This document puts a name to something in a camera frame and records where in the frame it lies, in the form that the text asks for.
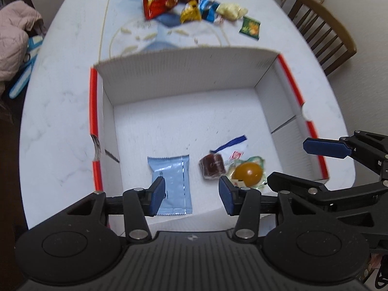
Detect braised egg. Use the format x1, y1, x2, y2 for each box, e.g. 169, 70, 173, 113
226, 156, 267, 190

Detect light blue wafer packet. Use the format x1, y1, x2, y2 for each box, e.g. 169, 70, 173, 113
147, 155, 193, 216

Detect white blue candy wrapper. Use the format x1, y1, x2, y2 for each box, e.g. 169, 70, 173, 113
210, 135, 248, 166

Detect dark brown jelly candy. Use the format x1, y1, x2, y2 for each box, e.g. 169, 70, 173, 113
199, 153, 226, 179

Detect green cracker packet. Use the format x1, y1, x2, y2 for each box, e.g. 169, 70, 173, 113
239, 16, 260, 40

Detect cream yellow snack bag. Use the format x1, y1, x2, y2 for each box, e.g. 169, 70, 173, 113
216, 3, 248, 21

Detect blue black snack packet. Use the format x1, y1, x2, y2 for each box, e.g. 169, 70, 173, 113
199, 0, 220, 22

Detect yellow snack packet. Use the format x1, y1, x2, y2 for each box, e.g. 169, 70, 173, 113
180, 0, 202, 24

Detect clear orange sausage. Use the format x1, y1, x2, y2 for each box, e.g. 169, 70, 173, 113
213, 16, 224, 26

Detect white red cardboard box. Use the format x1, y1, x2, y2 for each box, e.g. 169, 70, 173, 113
90, 47, 329, 233

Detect brown wooden chair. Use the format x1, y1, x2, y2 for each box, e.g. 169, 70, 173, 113
288, 0, 357, 76

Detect pink padded jacket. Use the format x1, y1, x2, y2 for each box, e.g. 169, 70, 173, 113
1, 0, 44, 82

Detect blue white bag straps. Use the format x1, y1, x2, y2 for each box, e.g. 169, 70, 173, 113
8, 34, 44, 99

